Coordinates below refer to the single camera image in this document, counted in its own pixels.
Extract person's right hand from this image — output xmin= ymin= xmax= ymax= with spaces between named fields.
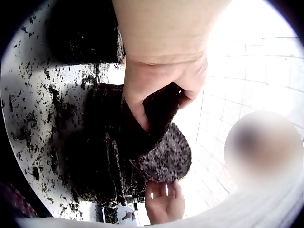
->
xmin=145 ymin=180 xmax=185 ymax=226

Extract person's left hand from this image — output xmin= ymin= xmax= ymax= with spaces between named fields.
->
xmin=111 ymin=0 xmax=236 ymax=132

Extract person's right fingers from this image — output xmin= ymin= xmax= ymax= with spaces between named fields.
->
xmin=145 ymin=182 xmax=175 ymax=202

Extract person's left thumb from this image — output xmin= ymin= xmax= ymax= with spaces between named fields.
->
xmin=123 ymin=80 xmax=152 ymax=132

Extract person's left fingers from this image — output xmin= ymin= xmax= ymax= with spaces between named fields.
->
xmin=179 ymin=59 xmax=209 ymax=110

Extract person's right thumb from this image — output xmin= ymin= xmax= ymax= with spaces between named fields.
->
xmin=173 ymin=180 xmax=185 ymax=205

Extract round dark seaweed sheet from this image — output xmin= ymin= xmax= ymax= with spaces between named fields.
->
xmin=129 ymin=83 xmax=193 ymax=184

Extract person's body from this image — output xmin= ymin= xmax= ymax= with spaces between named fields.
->
xmin=14 ymin=140 xmax=304 ymax=228

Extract scattered seaweed flakes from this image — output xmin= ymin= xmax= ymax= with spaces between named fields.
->
xmin=1 ymin=14 xmax=100 ymax=221

